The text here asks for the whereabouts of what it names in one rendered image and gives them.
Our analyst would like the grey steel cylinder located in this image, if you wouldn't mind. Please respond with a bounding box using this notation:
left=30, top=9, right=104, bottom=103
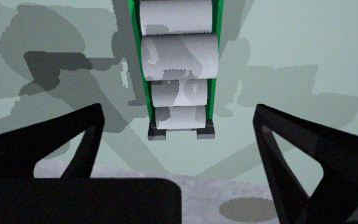
left=141, top=33, right=219, bottom=81
left=151, top=79, right=207, bottom=107
left=140, top=0, right=212, bottom=36
left=155, top=105, right=206, bottom=130

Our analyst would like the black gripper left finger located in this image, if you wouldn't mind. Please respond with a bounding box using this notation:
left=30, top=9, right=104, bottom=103
left=0, top=103, right=105, bottom=178

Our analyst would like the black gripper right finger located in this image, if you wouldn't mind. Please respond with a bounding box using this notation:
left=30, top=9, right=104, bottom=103
left=253, top=104, right=358, bottom=224

